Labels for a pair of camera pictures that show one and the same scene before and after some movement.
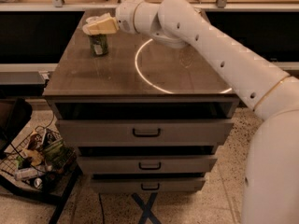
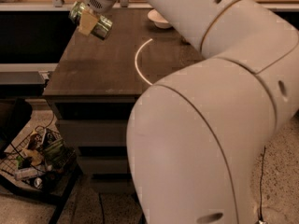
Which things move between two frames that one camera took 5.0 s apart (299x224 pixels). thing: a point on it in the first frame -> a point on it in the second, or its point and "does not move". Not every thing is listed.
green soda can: x=98 y=45 -> x=102 y=29
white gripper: x=125 y=17 -> x=97 y=1
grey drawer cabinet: x=144 y=119 does not move
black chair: x=14 y=115 does not move
